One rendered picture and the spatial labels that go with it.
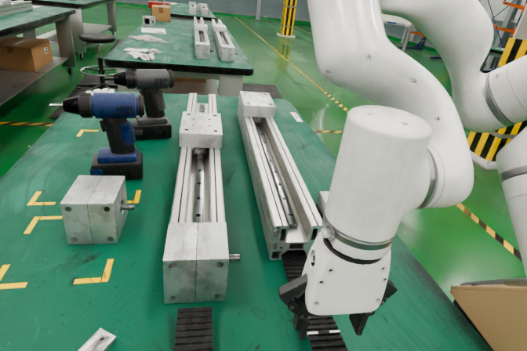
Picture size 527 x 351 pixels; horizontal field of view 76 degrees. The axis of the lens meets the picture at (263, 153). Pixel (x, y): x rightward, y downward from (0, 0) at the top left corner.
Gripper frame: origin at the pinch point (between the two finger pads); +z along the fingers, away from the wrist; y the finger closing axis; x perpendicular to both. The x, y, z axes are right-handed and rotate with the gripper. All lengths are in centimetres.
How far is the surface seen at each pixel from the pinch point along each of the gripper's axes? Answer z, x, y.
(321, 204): 1.5, 31.1, 9.2
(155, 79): -14, 74, -33
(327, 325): 3.0, 1.7, 0.9
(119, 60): 7, 183, -68
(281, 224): -2.5, 18.9, -3.6
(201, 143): -4, 51, -19
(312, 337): 2.7, -0.2, -2.0
